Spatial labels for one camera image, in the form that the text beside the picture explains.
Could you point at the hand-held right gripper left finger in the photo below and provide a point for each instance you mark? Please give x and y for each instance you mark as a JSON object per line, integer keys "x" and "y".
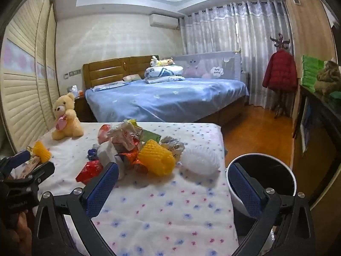
{"x": 104, "y": 184}

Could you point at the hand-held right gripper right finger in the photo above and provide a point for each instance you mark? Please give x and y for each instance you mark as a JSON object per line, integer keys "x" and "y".
{"x": 245, "y": 189}

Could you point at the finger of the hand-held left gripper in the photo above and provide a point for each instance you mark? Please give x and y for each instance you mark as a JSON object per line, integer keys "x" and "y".
{"x": 42, "y": 171}
{"x": 18, "y": 157}

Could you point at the cream paper packet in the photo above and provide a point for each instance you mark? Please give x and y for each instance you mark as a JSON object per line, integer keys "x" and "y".
{"x": 30, "y": 165}

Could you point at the white trash bin black liner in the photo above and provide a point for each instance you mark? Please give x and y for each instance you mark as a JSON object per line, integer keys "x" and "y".
{"x": 266, "y": 173}

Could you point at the white foam net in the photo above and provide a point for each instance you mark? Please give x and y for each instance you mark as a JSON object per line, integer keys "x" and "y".
{"x": 199, "y": 161}

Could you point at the silver wrapper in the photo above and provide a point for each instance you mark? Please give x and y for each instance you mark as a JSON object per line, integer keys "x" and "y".
{"x": 173, "y": 146}

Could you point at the person's left hand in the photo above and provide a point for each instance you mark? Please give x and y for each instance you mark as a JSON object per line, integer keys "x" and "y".
{"x": 18, "y": 232}

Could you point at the small yellow foam net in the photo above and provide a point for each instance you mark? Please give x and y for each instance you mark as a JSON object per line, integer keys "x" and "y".
{"x": 42, "y": 152}

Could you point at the red foil wrapper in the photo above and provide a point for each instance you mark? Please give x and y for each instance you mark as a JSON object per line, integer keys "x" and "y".
{"x": 89, "y": 170}

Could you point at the small blue wrapper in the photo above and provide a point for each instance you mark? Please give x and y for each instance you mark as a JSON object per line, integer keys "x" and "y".
{"x": 92, "y": 152}

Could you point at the orange foil wrapper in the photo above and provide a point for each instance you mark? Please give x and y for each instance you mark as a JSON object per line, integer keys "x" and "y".
{"x": 133, "y": 160}

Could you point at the white printed snack bag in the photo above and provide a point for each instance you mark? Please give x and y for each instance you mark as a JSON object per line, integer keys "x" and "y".
{"x": 124, "y": 138}

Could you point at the cream teddy bear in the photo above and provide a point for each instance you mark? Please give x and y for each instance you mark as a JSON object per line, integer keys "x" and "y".
{"x": 66, "y": 122}

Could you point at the large yellow foam net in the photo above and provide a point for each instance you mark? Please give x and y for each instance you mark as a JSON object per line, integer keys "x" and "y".
{"x": 157, "y": 157}

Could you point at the floral printed blanket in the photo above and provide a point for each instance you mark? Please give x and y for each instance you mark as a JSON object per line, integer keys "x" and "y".
{"x": 159, "y": 213}

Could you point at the green carton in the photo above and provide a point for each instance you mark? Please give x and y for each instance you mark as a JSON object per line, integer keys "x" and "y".
{"x": 150, "y": 136}

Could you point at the cream louvred wardrobe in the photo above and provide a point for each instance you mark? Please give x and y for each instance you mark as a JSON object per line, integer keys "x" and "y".
{"x": 24, "y": 90}

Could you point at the wooden nightstand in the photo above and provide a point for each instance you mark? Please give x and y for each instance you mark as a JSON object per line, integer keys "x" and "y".
{"x": 82, "y": 109}

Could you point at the white framed picture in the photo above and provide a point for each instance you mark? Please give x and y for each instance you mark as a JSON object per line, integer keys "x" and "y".
{"x": 306, "y": 128}

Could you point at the clear plastic bottle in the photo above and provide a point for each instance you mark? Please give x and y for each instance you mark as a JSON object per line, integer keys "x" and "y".
{"x": 74, "y": 90}

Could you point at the flat blue pillow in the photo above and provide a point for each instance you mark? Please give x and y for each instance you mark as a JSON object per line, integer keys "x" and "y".
{"x": 109, "y": 85}

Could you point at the dark wooden cabinet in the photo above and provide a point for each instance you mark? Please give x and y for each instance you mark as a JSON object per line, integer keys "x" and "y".
{"x": 325, "y": 128}

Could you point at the wooden bed with blue sheet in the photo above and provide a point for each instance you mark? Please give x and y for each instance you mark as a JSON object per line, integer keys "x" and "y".
{"x": 165, "y": 98}

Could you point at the small cream pillow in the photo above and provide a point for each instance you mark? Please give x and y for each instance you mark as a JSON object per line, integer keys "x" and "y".
{"x": 132, "y": 77}

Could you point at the red padded jacket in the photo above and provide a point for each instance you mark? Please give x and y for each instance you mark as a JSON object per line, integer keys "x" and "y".
{"x": 279, "y": 72}

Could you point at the blue white pillow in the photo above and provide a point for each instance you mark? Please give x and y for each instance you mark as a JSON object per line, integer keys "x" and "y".
{"x": 163, "y": 73}

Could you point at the dark green cloth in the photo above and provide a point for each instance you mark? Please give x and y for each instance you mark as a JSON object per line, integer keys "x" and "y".
{"x": 335, "y": 96}

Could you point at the yellow white plush toy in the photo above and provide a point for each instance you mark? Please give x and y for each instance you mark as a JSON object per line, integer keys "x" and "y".
{"x": 162, "y": 61}

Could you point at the stack of green packets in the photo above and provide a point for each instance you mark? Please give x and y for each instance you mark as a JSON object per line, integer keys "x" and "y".
{"x": 310, "y": 69}

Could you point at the dark wooden coat rack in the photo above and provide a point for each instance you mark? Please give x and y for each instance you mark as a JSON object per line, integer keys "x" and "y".
{"x": 280, "y": 42}

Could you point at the grey patterned curtain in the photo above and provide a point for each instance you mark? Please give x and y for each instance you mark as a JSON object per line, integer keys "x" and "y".
{"x": 213, "y": 32}

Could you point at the light wooden door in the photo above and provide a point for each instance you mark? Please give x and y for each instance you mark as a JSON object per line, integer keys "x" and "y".
{"x": 306, "y": 32}

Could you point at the white air conditioner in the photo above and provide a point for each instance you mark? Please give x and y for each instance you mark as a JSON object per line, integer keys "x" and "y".
{"x": 163, "y": 21}

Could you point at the wall switch panel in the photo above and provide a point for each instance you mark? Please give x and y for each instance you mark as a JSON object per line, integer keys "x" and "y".
{"x": 72, "y": 74}

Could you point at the grey bed rail guard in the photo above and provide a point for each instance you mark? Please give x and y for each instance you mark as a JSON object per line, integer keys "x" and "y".
{"x": 213, "y": 64}

